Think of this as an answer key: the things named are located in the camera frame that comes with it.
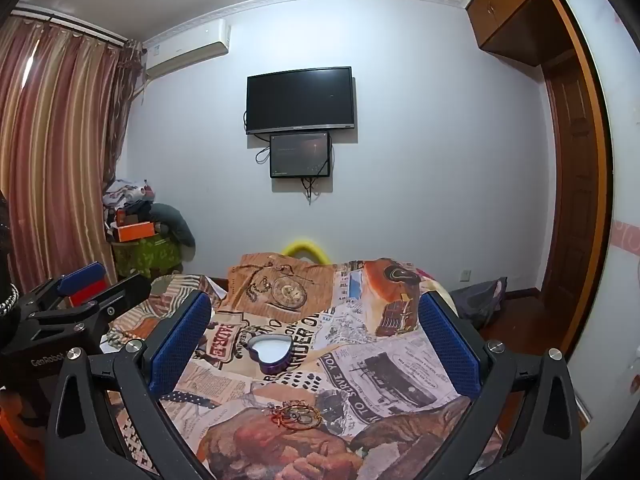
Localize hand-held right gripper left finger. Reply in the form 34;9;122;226
45;291;216;480

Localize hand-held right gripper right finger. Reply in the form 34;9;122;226
417;290;586;480

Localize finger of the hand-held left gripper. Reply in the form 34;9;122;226
29;272;152;347
17;261;108;320

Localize purple heart-shaped box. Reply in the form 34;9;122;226
247;334;294;375

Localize gold bangle bracelet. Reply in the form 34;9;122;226
280;400;322;431

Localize red box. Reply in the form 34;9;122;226
67;285;108;308

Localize green patterned storage box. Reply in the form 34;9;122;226
111;237;183;281

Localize dark bag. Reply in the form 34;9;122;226
447;276;507;331

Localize orange box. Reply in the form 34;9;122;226
114;221;156;242

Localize pile of clothes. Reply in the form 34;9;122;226
102;177;158;211

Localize printed blanket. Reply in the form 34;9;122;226
100;255;501;480

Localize striped curtain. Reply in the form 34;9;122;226
0;7;146;296

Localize yellow hoop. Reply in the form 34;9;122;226
281;241;331;264

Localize wooden door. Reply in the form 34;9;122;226
542;52;608;356

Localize small black monitor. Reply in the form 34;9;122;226
269;131;332;179

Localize white air conditioner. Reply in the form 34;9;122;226
144;18;232;80

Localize black curtain rod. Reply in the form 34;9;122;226
12;5;146;53

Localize black television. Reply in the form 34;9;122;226
246;66;357;136

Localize wooden overhead cabinet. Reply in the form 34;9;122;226
465;0;576;67

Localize black white braided cord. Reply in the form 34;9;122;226
0;285;21;317

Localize black cables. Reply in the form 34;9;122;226
255;144;335;206

